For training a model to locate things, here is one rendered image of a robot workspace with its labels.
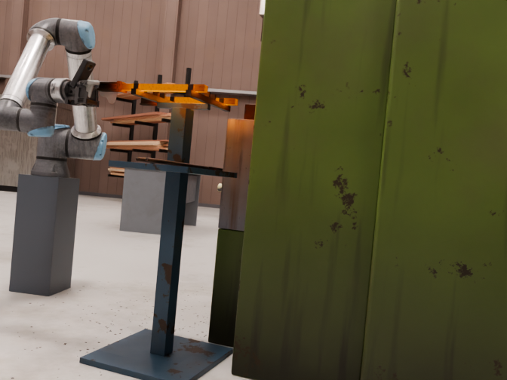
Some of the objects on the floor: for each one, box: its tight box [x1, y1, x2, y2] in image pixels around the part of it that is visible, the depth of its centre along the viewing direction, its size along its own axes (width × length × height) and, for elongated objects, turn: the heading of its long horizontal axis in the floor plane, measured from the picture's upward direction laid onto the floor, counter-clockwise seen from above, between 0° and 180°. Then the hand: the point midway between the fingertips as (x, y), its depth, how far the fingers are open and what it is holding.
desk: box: [119, 167, 201, 234], centre depth 602 cm, size 70×135×72 cm
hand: (113, 85), depth 175 cm, fingers open, 14 cm apart
